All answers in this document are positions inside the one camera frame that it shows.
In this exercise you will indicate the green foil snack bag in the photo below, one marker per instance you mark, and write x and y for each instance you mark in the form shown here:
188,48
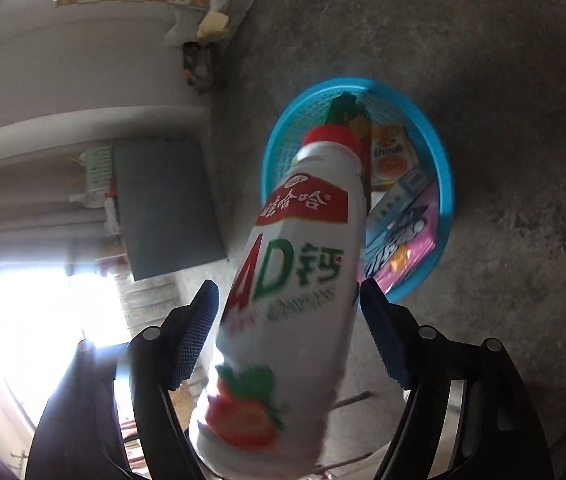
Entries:
345,110

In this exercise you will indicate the yellow paper bag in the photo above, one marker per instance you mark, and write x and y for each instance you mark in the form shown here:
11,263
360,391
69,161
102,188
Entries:
213,25

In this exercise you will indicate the small printed cardboard box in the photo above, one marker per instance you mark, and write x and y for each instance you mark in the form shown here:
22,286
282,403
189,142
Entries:
390,157

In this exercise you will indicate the white plastic bag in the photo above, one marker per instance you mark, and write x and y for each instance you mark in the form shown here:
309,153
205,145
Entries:
180,30

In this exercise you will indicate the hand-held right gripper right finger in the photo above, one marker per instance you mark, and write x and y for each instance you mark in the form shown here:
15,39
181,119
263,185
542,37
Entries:
388,340

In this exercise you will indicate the blue plastic mesh basket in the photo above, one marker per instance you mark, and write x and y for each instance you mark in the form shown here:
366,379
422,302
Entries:
442,170

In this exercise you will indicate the grey cabinet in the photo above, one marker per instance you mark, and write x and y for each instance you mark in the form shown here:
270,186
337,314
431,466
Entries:
168,205

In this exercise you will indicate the white and blue carton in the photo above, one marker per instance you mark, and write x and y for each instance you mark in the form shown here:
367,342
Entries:
398,195

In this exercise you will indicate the beige window curtain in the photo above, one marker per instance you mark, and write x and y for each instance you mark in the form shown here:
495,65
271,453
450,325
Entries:
28,230

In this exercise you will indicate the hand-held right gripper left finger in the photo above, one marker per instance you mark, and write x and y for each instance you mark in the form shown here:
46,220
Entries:
195,340

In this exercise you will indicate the white plastic drink bottle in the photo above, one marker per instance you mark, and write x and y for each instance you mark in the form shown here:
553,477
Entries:
288,285

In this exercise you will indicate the green plastic storage basket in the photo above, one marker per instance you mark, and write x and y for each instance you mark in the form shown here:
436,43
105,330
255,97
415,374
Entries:
99,167

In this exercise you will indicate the dark snack bag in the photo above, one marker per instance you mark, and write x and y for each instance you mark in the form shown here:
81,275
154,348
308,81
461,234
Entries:
198,65

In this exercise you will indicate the pink snack bag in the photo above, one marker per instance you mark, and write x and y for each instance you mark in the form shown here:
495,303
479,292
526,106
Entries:
413,250

